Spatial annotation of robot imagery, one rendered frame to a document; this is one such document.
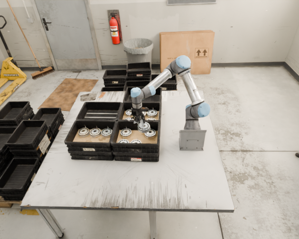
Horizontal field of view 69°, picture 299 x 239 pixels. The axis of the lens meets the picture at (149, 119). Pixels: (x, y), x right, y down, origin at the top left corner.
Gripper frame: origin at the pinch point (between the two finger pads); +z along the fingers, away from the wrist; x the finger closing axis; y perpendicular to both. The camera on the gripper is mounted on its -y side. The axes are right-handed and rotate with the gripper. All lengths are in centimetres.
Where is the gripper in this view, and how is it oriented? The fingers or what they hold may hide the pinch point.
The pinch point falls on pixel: (141, 124)
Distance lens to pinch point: 185.1
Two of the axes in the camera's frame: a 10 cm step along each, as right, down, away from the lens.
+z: 0.6, 7.8, 6.2
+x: 7.3, 3.9, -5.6
